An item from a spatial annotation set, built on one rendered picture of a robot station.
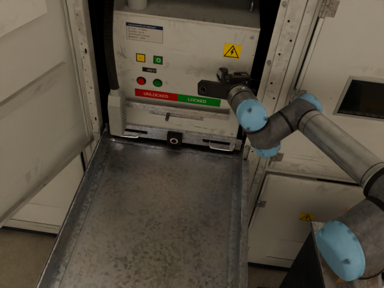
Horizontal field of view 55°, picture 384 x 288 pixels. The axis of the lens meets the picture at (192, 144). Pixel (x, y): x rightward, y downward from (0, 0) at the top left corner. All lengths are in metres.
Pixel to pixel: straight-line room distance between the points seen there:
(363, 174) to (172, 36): 0.72
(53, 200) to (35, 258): 0.42
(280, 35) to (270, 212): 0.88
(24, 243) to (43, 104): 1.20
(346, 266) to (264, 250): 1.25
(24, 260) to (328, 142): 1.78
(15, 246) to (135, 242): 1.21
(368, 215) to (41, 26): 0.99
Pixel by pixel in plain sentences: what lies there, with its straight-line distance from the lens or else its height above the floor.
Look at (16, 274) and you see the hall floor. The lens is 2.27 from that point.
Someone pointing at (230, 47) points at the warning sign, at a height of 1.32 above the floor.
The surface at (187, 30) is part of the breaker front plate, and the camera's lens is 1.23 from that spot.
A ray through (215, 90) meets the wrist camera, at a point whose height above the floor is 1.27.
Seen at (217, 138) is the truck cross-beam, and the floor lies 0.92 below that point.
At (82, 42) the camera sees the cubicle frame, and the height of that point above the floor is 1.29.
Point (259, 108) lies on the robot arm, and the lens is 0.97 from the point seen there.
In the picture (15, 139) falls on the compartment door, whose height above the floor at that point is 1.09.
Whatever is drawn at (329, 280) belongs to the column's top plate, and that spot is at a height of 0.75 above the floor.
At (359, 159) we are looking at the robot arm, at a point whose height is 1.35.
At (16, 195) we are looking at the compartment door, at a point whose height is 0.87.
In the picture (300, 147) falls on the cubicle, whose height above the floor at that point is 0.98.
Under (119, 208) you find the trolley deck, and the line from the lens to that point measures 1.34.
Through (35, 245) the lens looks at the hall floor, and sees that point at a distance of 2.33.
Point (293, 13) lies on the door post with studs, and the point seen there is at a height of 1.47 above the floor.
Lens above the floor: 1.94
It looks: 45 degrees down
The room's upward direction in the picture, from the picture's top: 6 degrees clockwise
